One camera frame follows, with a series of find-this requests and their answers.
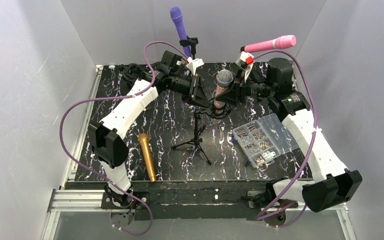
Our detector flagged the clear plastic screw box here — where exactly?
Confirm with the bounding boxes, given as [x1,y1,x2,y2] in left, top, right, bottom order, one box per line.
[232,113,299,169]

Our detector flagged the round base shock mount stand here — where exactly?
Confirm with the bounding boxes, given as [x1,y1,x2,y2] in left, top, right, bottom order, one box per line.
[119,63,146,84]

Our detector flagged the purple microphone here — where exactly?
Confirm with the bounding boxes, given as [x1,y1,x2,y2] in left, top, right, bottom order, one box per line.
[169,6,192,57]

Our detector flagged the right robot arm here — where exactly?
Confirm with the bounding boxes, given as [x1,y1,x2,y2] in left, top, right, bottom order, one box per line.
[215,57,363,213]

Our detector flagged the glitter rhinestone microphone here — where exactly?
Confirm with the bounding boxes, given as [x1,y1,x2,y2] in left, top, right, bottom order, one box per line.
[212,69,234,124]

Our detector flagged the black front mounting bar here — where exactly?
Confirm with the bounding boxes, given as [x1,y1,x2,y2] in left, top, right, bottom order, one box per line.
[64,178,307,222]

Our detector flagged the purple cable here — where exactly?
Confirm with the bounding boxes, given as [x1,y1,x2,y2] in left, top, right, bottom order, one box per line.
[254,49,319,229]
[59,40,193,236]

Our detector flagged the tripod stand with clip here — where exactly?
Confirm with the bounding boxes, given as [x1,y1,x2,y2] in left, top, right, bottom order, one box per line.
[237,50,255,71]

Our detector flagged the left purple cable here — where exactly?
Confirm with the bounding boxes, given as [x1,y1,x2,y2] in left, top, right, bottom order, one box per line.
[59,40,193,236]

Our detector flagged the round base clip stand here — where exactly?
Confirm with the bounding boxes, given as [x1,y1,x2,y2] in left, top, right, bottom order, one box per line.
[179,37,199,60]

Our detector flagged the gold microphone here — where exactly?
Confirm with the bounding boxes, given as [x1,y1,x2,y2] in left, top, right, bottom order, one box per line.
[138,133,157,183]

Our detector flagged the tripod shock mount stand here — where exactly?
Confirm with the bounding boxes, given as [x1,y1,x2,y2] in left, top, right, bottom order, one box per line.
[171,97,232,166]

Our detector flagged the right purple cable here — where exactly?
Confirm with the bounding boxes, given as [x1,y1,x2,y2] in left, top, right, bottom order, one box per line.
[254,49,319,229]

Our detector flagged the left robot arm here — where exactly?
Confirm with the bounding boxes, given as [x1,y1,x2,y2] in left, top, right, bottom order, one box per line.
[88,51,210,196]

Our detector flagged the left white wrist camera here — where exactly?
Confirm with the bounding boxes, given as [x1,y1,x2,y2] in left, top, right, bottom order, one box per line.
[186,57,205,76]

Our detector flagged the pink microphone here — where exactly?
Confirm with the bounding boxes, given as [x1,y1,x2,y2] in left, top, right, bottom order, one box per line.
[240,35,297,53]

